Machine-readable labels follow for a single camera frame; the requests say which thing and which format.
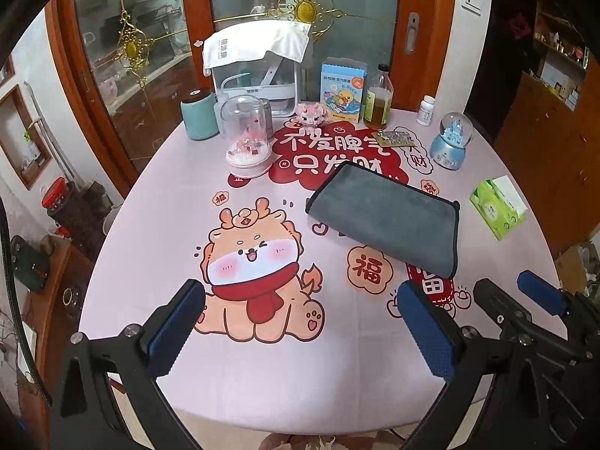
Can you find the grey towel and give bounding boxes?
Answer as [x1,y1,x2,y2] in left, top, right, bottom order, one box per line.
[304,160,461,279]

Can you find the blue snow globe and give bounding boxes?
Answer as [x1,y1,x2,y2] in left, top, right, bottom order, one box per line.
[430,112,473,171]

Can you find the white cloth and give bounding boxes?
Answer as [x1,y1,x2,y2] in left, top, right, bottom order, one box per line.
[202,21,312,76]

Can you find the cardboard box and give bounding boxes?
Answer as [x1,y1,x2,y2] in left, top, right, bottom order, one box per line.
[555,241,600,294]

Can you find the blue duck print box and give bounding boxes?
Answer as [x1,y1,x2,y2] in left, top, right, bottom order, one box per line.
[320,57,367,125]

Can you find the metal door handle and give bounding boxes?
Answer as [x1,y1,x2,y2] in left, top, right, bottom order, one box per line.
[404,11,420,54]

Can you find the red lid jar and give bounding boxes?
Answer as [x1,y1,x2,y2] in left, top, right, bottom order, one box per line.
[41,177,78,228]

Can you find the wooden side cabinet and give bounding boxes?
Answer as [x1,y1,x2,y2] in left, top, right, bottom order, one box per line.
[19,239,95,385]

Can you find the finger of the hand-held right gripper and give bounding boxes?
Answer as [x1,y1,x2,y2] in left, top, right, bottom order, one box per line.
[472,279,583,367]
[517,270,600,353]

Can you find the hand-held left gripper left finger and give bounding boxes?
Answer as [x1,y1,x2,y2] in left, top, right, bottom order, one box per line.
[49,279,207,450]

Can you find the white countertop appliance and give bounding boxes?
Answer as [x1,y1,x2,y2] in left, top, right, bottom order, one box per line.
[211,47,308,119]

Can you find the pink block figure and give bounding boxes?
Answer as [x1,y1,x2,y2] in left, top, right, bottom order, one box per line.
[295,102,329,128]

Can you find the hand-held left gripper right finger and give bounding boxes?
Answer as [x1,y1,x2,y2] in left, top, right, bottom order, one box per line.
[397,281,578,450]

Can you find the pink glass dome ornament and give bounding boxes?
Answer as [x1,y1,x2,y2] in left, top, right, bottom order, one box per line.
[221,95,273,178]

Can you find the green tissue pack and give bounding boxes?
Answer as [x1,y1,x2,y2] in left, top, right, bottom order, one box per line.
[470,175,527,242]

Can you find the wooden framed window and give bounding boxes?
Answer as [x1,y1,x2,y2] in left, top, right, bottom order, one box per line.
[0,84,53,189]

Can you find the teal canister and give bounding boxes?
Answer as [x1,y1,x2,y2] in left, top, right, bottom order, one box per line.
[181,88,221,141]

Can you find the wooden glass sliding door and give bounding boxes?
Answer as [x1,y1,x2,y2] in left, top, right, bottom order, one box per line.
[180,0,458,113]
[47,0,200,193]

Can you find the white pill bottle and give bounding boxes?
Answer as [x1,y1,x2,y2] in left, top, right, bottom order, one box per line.
[417,96,437,126]

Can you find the amber glass bottle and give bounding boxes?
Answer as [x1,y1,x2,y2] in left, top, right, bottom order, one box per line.
[363,64,392,131]

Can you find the dark large jar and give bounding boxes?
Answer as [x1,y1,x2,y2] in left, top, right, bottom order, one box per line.
[58,180,114,256]

